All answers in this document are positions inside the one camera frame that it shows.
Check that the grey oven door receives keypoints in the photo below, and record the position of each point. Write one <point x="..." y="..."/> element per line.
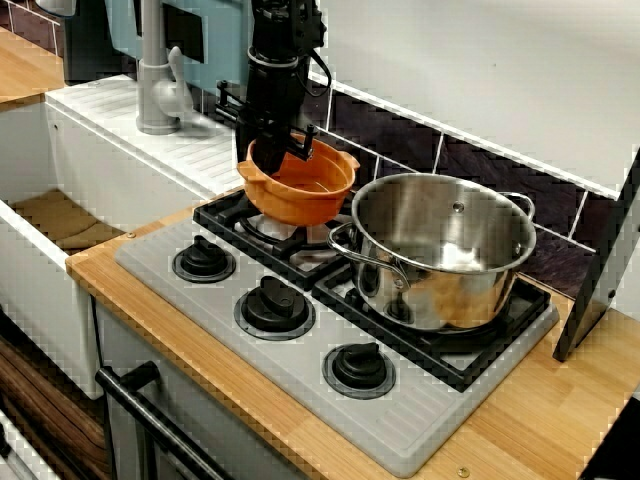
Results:
<point x="210" y="415"/>

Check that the white sink basin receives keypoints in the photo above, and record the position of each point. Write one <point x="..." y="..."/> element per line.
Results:
<point x="100" y="160"/>

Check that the orange plastic pot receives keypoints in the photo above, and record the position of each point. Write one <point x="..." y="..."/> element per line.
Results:
<point x="310" y="195"/>

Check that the black stove knob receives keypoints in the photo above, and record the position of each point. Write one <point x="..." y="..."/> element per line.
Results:
<point x="202" y="260"/>
<point x="275" y="305"/>
<point x="359" y="370"/>

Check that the dark tile backsplash panel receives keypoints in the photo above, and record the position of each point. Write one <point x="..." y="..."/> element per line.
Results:
<point x="400" y="135"/>

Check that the grey stove top panel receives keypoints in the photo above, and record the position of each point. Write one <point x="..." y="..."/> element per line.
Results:
<point x="425" y="425"/>

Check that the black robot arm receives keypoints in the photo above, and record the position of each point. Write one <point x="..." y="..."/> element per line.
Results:
<point x="280" y="25"/>

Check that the tan mat in sink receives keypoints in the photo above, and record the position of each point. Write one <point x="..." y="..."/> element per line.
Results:
<point x="60" y="220"/>

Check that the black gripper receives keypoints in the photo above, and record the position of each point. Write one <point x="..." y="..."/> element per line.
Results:
<point x="275" y="95"/>

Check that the stainless steel pot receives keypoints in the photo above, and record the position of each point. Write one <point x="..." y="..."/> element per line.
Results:
<point x="450" y="295"/>

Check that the grey toy faucet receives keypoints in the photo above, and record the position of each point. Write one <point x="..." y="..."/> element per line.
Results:
<point x="152" y="90"/>

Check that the black burner grate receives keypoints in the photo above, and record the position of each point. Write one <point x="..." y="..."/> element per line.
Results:
<point x="225" y="217"/>
<point x="450" y="362"/>

